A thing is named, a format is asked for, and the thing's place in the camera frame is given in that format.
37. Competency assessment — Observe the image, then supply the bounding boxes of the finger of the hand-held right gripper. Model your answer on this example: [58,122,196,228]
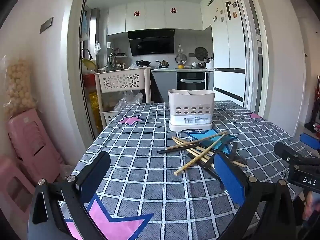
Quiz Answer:
[273,141,320,172]
[299,132,320,153]

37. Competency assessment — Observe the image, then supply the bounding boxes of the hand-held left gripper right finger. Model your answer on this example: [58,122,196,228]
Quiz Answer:
[213,152,297,240]

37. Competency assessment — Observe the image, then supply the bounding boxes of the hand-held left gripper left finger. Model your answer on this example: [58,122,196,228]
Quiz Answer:
[27,151,112,240]

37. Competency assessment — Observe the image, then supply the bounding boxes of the dark utensil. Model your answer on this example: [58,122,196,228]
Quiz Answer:
[230,142,248,167]

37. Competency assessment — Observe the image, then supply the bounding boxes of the pile of bamboo chopsticks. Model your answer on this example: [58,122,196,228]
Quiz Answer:
[172,131,248,177]

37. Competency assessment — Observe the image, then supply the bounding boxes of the white plastic utensil holder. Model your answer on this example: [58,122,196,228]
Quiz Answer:
[167,89,216,132]

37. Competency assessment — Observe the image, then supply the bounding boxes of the dark standing object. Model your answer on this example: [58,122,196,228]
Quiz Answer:
[309,74,320,133]

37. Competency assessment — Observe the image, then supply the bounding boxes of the grey checkered star tablecloth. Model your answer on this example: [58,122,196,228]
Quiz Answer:
[61,101,315,240]

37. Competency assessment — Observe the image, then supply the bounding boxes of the yellow packaged goods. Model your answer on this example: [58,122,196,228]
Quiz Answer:
[89,91,103,131]

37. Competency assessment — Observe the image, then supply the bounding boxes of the pink plastic stool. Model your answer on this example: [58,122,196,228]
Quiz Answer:
[0,155,37,220]
[7,109,64,188]

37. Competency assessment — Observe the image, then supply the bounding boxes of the clear plastic bag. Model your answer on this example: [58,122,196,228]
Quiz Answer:
[114,91,143,112]

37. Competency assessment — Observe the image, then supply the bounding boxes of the red plastic basin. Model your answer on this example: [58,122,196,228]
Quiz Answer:
[84,73,97,87]

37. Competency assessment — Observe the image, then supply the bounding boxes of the white perforated storage cart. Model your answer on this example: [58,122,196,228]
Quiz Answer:
[94,67,152,130]

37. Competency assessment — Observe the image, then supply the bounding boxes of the black built-in oven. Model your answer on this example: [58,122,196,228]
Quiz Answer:
[176,72,206,97]

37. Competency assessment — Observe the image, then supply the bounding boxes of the white refrigerator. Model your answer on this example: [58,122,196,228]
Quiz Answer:
[211,0,247,107]

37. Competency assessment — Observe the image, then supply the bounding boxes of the yellow plastic basin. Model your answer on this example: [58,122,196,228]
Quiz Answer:
[82,58,97,72]

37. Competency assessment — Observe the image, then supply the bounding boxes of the bag of white balls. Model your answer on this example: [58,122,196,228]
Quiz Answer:
[2,55,38,120]

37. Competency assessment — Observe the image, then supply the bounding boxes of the white plastic bag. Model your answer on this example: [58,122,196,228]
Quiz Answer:
[128,63,151,70]

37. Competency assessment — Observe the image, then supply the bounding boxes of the curved kitchen faucet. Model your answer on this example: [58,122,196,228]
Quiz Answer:
[81,48,93,61]

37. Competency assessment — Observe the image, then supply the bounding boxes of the dark round hanging pan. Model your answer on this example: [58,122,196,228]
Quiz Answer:
[194,47,209,61]

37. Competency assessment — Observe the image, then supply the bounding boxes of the black range hood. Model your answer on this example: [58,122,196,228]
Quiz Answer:
[127,29,175,57]

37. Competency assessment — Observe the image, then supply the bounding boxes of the blue hanging cloth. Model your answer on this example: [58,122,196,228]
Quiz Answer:
[81,12,88,40]

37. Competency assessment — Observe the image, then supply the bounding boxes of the grey wall switch plate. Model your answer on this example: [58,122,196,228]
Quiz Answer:
[40,17,54,34]

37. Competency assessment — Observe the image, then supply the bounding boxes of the white wall cabinets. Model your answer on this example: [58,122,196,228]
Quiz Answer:
[107,1,204,36]

